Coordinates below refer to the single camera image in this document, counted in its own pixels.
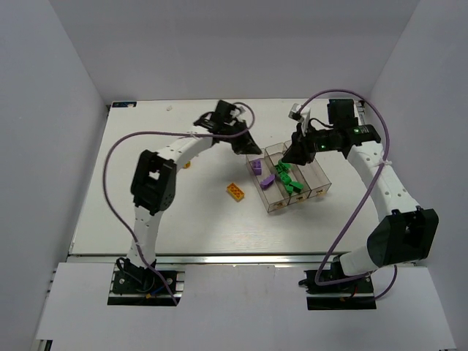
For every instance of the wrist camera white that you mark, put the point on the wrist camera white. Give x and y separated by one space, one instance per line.
236 112
301 115

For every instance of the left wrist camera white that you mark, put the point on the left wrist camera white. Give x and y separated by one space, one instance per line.
236 112

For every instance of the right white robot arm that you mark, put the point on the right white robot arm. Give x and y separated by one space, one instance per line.
405 232

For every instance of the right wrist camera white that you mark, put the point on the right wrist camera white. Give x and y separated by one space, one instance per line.
301 115

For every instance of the purple curved lego brick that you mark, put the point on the purple curved lego brick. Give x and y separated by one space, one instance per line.
268 181

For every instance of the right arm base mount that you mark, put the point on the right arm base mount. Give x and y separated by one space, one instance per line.
349 296

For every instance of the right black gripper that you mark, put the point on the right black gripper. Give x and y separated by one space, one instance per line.
305 142

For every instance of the purple square lego brick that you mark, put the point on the purple square lego brick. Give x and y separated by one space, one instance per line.
257 167

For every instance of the left clear container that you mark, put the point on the left clear container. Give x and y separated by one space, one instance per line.
274 197

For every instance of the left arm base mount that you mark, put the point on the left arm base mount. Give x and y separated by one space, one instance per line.
140 286

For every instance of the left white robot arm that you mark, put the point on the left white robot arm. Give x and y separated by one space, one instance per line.
153 187

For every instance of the right clear container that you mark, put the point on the right clear container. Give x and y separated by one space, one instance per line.
312 176

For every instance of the orange long lego brick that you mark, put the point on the orange long lego brick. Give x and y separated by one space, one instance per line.
235 192

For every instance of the blue label sticker left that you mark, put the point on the blue label sticker left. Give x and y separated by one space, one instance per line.
129 104

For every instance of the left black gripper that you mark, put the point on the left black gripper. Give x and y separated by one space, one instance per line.
238 135

